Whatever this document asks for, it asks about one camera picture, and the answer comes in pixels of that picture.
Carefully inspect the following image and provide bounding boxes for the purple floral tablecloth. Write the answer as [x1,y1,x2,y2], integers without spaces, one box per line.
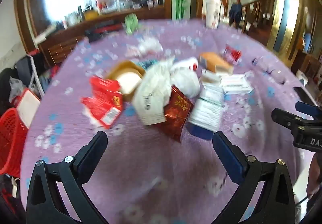
[20,19,311,224]

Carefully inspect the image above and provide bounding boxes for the green cloth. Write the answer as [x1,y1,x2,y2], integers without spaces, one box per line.
[124,13,139,35]

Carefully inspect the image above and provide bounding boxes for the dark cloth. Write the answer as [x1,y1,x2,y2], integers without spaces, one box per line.
[0,173,27,224]

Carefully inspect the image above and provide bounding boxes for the golden pillar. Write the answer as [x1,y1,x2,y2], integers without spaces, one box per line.
[267,0,303,54]

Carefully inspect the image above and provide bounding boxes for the red plastic basket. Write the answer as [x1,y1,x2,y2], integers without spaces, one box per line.
[0,108,29,176]

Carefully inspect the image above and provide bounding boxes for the white wrapper with red mark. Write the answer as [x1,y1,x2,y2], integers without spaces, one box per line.
[173,56,200,72]

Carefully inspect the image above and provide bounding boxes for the dark red snack packet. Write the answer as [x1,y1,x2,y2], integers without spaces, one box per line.
[161,85,194,143]

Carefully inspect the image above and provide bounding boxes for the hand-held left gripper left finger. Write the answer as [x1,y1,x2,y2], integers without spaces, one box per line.
[26,131,109,224]

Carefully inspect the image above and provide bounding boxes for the teal box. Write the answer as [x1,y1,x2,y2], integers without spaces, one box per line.
[137,60,158,69]

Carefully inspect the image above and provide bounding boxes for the person's right hand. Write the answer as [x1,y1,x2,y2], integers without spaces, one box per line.
[306,152,322,200]

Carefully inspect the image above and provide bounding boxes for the yellow box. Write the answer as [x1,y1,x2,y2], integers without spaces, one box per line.
[84,10,99,20]

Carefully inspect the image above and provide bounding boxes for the red snack wrapper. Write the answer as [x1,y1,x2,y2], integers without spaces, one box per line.
[81,75,124,129]

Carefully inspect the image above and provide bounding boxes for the white plastic bag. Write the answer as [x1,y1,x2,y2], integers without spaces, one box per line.
[170,68,201,97]
[132,59,175,126]

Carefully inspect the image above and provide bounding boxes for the wooden low cabinet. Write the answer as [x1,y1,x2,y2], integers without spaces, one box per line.
[290,49,322,88]

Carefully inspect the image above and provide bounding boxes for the wooden stair railing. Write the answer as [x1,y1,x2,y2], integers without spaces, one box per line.
[241,0,276,36]

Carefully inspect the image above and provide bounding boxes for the black phone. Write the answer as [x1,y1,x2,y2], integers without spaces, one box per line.
[294,86,318,104]

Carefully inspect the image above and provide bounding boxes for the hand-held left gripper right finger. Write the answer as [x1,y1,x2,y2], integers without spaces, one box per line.
[212,131,296,224]

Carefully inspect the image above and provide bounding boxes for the white green medicine box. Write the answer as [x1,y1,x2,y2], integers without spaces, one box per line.
[200,69,225,104]

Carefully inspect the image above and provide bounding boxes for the white tissue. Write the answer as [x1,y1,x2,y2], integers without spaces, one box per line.
[126,36,164,57]

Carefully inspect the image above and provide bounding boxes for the small red packet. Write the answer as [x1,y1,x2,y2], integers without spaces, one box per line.
[224,44,242,65]

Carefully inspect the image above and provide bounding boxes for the colourful fabric bag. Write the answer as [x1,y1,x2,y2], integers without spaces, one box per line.
[39,64,61,90]

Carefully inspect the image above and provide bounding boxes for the white printed container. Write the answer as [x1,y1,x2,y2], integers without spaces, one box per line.
[206,0,225,29]

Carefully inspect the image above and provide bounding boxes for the orange box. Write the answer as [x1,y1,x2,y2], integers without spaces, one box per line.
[199,52,234,74]

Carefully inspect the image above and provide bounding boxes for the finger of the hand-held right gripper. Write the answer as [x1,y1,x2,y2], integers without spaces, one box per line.
[295,101,322,120]
[271,108,315,129]

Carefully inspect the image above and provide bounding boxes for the red black pouch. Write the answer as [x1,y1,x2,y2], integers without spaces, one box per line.
[86,30,111,43]

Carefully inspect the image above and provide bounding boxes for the white board with red frame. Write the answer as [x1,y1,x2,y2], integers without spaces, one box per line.
[16,88,41,129]

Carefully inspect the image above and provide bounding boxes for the clear plastic bag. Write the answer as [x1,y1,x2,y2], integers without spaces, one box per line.
[9,77,27,103]

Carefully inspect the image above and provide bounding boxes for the row of bottles and jars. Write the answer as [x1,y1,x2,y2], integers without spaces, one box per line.
[62,0,165,27]

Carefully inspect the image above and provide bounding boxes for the blue white medicine box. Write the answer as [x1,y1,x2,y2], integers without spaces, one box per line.
[189,98,225,140]

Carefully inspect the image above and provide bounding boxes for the wooden sideboard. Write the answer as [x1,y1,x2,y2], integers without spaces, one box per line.
[35,5,173,67]

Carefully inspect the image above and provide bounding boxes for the white pole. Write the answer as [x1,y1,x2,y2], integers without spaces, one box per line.
[26,54,45,96]

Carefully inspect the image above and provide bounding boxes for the eyeglasses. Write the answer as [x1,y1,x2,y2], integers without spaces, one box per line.
[252,56,286,84]

